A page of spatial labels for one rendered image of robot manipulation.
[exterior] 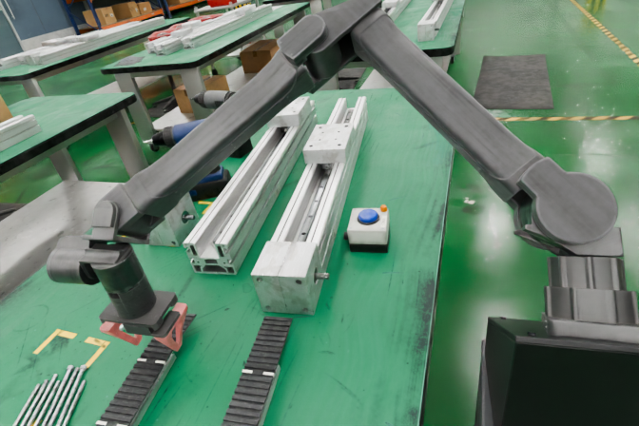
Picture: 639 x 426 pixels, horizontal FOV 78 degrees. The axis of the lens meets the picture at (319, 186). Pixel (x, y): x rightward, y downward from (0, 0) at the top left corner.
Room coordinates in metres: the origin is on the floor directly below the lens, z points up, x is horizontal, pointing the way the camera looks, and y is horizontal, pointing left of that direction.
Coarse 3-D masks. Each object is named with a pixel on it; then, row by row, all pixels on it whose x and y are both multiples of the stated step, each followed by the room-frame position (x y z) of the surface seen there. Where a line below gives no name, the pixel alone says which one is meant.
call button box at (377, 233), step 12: (384, 216) 0.67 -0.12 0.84; (348, 228) 0.65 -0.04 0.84; (360, 228) 0.64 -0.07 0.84; (372, 228) 0.63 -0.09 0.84; (384, 228) 0.63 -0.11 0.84; (360, 240) 0.63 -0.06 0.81; (372, 240) 0.63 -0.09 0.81; (384, 240) 0.62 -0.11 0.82; (372, 252) 0.63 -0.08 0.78; (384, 252) 0.62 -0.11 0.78
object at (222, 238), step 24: (312, 120) 1.34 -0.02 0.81; (264, 144) 1.09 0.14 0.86; (288, 144) 1.07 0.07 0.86; (240, 168) 0.95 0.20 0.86; (264, 168) 0.93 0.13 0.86; (288, 168) 1.03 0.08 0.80; (240, 192) 0.88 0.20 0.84; (264, 192) 0.85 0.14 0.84; (216, 216) 0.76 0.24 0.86; (240, 216) 0.73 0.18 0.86; (264, 216) 0.82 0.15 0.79; (192, 240) 0.67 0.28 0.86; (216, 240) 0.69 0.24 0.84; (240, 240) 0.69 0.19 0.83; (192, 264) 0.67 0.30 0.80; (216, 264) 0.65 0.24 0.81; (240, 264) 0.66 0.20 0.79
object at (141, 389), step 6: (126, 384) 0.39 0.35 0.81; (132, 384) 0.39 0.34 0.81; (138, 384) 0.39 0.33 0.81; (144, 384) 0.39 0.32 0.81; (150, 384) 0.39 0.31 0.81; (120, 390) 0.39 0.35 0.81; (126, 390) 0.38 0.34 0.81; (132, 390) 0.38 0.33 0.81; (138, 390) 0.38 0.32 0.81; (144, 390) 0.38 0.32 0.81; (144, 396) 0.37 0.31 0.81
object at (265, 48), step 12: (252, 48) 4.69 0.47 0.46; (264, 48) 4.56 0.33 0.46; (276, 48) 4.62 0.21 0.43; (252, 60) 4.56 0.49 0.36; (264, 60) 4.50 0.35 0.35; (252, 72) 4.57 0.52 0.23; (204, 84) 3.60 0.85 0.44; (216, 84) 3.65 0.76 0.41; (0, 96) 2.23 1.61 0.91; (180, 96) 3.56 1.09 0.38; (0, 108) 2.20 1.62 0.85; (180, 108) 3.58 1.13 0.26; (0, 120) 2.17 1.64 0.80
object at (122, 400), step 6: (114, 396) 0.38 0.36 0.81; (120, 396) 0.38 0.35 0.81; (126, 396) 0.37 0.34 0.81; (132, 396) 0.37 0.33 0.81; (138, 396) 0.37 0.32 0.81; (114, 402) 0.37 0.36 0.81; (120, 402) 0.36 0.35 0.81; (126, 402) 0.36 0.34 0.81; (132, 402) 0.36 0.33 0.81; (138, 402) 0.36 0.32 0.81; (126, 408) 0.36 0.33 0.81; (132, 408) 0.35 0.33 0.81; (138, 408) 0.35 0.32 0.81
